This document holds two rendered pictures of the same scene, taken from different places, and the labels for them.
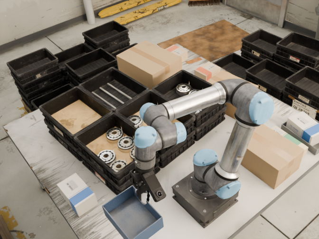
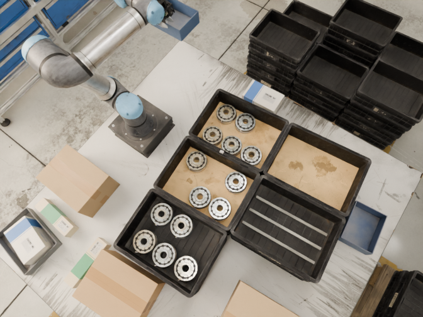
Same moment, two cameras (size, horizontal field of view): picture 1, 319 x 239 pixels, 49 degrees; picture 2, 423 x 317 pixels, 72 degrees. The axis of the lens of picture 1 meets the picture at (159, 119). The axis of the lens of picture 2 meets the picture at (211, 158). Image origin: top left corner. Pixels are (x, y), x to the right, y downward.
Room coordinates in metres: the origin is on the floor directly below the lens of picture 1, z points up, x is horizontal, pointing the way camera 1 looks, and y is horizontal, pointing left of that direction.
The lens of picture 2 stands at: (1.95, -0.01, 2.20)
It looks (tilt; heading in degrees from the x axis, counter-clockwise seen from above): 69 degrees down; 170
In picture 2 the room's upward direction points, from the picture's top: 9 degrees counter-clockwise
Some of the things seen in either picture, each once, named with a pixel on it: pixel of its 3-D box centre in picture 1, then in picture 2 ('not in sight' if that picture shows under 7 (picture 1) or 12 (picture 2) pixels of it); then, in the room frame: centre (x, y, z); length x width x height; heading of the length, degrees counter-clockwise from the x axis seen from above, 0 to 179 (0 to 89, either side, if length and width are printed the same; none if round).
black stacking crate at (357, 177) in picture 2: (77, 116); (313, 170); (1.68, 0.51, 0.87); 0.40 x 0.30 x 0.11; 40
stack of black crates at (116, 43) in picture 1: (108, 50); not in sight; (3.32, 0.48, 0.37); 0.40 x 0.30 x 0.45; 125
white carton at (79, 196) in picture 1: (77, 194); (262, 99); (1.17, 0.48, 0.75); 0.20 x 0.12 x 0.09; 37
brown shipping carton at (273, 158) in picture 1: (267, 154); (79, 181); (1.30, -0.59, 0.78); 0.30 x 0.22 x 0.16; 35
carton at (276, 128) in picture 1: (287, 141); (56, 217); (1.43, -0.76, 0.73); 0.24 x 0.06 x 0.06; 32
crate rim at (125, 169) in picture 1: (115, 142); (238, 128); (1.37, 0.25, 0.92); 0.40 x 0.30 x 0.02; 40
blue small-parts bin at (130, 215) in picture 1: (132, 216); (174, 17); (0.78, 0.14, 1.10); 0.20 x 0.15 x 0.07; 35
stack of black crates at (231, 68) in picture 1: (237, 75); not in sight; (2.81, -0.80, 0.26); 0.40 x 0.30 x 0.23; 35
